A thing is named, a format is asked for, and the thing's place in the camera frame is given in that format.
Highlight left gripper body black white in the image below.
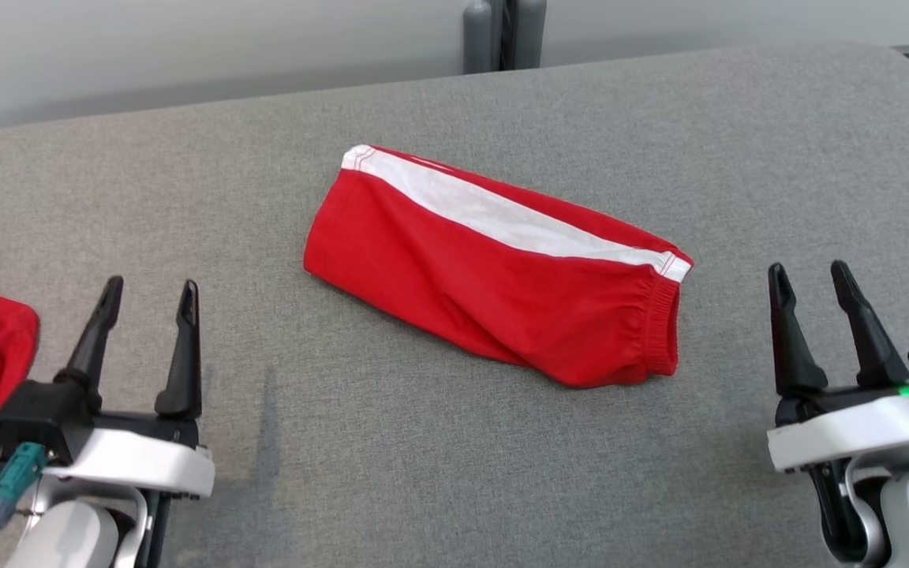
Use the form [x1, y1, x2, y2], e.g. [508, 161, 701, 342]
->
[44, 410, 216, 568]

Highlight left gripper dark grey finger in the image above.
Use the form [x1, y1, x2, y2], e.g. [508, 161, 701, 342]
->
[155, 278, 204, 420]
[54, 275, 125, 413]

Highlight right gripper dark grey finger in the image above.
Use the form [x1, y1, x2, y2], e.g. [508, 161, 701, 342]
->
[830, 260, 909, 388]
[767, 262, 829, 398]

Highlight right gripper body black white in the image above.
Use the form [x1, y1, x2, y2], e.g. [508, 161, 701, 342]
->
[767, 384, 909, 562]

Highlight red shorts with white stripe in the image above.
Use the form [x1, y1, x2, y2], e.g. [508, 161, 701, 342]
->
[302, 144, 694, 389]

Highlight left cable with teal plug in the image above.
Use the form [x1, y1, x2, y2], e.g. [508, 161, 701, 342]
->
[0, 442, 49, 568]

